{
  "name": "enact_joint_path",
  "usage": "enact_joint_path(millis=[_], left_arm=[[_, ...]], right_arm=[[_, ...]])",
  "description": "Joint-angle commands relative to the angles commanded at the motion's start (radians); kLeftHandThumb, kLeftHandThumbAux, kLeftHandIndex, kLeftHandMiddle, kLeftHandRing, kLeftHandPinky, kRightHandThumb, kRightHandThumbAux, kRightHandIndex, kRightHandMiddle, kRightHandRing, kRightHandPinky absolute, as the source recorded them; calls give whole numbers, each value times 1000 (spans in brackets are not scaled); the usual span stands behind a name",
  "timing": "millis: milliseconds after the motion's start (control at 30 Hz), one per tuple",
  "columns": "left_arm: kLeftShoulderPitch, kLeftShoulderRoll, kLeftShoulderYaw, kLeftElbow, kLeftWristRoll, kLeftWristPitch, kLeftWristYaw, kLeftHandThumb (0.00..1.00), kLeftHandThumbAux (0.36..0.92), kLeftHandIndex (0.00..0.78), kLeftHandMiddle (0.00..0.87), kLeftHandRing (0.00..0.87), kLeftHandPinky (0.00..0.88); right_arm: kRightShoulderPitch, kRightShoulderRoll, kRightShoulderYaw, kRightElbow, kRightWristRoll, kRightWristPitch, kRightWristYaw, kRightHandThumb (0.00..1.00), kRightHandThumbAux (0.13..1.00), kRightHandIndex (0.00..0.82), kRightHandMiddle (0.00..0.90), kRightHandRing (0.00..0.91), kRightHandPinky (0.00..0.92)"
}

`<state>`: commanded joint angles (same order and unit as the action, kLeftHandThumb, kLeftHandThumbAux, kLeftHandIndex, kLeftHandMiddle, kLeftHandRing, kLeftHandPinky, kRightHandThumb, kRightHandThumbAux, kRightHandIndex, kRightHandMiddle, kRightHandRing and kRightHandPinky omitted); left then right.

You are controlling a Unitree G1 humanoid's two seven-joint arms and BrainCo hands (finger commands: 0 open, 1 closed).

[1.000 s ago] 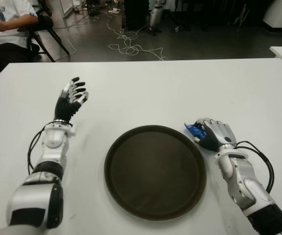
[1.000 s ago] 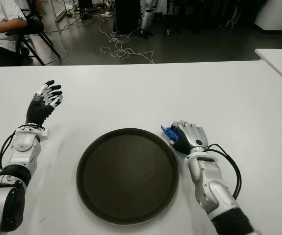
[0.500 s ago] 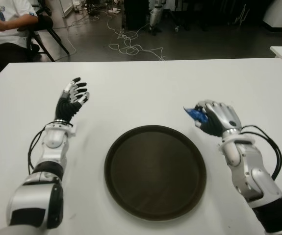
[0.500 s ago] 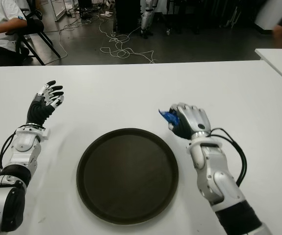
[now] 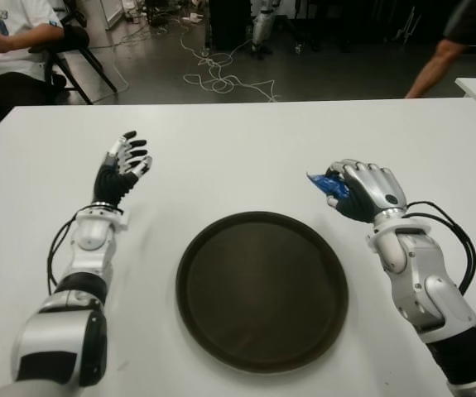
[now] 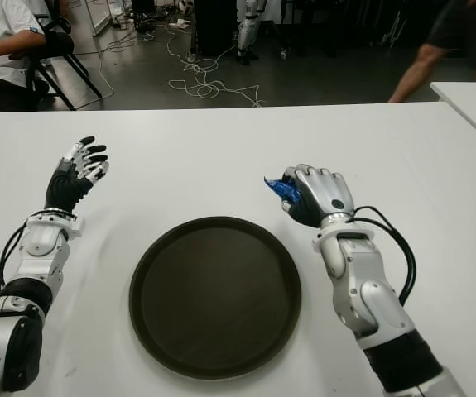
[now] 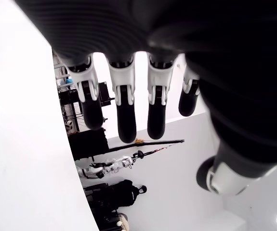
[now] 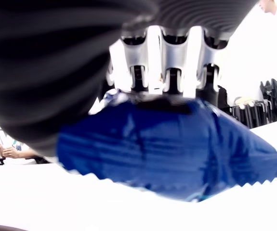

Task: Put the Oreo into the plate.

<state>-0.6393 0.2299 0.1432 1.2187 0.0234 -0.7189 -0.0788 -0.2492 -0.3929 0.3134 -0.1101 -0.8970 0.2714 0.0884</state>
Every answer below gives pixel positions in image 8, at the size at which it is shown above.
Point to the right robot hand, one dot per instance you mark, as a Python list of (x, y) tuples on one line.
[(44, 72)]

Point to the blue Oreo packet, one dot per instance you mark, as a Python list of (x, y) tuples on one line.
[(164, 149)]

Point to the seated person in white shirt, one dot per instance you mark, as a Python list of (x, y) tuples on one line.
[(15, 150)]

